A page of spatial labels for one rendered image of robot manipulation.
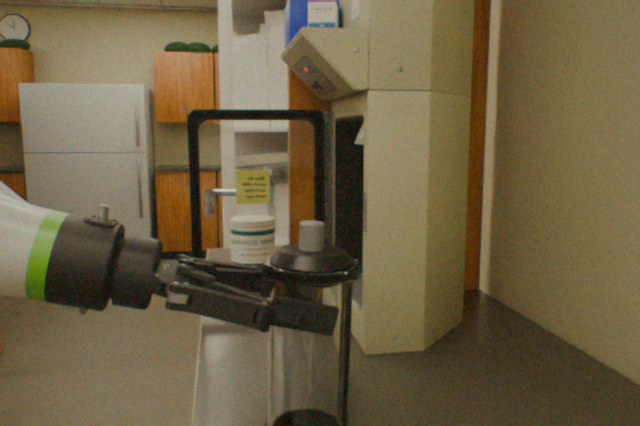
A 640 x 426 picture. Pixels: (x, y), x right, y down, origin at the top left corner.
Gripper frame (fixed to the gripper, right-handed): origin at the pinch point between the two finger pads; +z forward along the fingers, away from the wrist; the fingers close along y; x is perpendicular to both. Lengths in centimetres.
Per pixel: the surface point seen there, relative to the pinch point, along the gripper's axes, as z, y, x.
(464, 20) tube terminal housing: 27, 44, -48
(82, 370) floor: -56, 262, 134
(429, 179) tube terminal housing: 24.4, 34.1, -16.8
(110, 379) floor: -39, 247, 130
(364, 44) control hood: 7.1, 33.9, -36.0
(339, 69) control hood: 4.0, 33.9, -31.0
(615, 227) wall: 57, 26, -16
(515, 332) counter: 53, 39, 9
